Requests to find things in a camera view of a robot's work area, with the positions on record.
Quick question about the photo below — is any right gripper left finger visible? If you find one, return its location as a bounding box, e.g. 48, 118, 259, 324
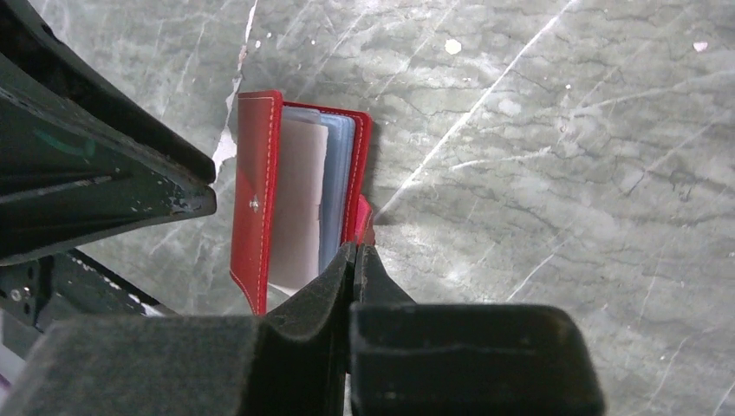
1, 243, 356, 415

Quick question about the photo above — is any red leather card holder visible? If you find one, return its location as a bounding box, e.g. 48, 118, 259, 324
230, 90, 375, 315

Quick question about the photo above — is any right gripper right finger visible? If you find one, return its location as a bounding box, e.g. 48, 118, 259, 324
349, 245, 606, 415

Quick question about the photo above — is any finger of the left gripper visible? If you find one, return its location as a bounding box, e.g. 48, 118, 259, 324
1, 1, 215, 184
1, 59, 217, 265

